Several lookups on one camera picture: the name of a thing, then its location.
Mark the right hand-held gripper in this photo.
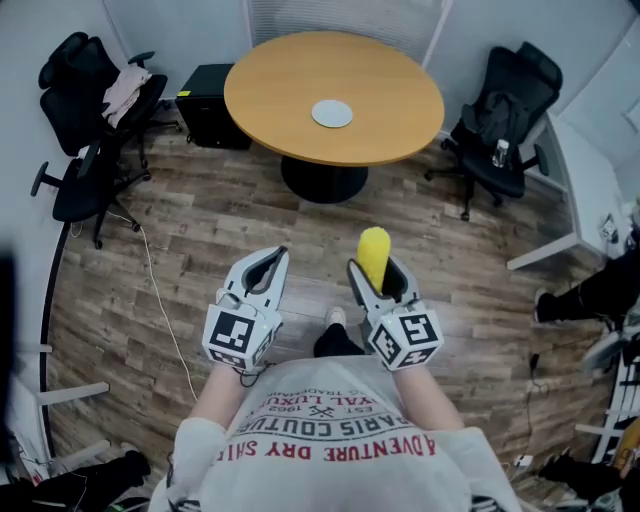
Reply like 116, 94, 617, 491
346, 256, 447, 373

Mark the person's right forearm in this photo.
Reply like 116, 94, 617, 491
391, 366, 467, 432

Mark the person's black trouser leg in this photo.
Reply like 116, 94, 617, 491
313, 322, 367, 359

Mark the person's white printed shirt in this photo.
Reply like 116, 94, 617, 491
148, 355, 524, 512

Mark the person's left forearm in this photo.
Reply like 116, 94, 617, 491
188, 361, 252, 437

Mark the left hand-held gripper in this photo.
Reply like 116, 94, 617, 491
201, 245, 291, 374

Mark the black jacket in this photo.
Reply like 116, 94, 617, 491
459, 90, 532, 147

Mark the black curved floor strip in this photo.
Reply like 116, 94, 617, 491
38, 221, 72, 459

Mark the white metal rack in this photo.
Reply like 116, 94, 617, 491
573, 328, 640, 467
0, 341, 112, 482

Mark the black floor cable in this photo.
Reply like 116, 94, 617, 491
526, 351, 557, 452

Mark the black table pedestal base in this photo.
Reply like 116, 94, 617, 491
280, 155, 370, 205

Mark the white desk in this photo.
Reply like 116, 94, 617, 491
506, 112, 627, 272

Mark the black cabinet with yellow sticker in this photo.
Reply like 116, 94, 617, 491
174, 63, 253, 151

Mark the white floor cable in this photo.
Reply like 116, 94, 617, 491
106, 209, 201, 404

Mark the small white round plate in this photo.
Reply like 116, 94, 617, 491
310, 99, 354, 129

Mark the pink cloth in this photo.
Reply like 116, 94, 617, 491
101, 64, 153, 129

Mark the yellow banana-shaped object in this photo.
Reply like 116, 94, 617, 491
356, 226, 392, 294

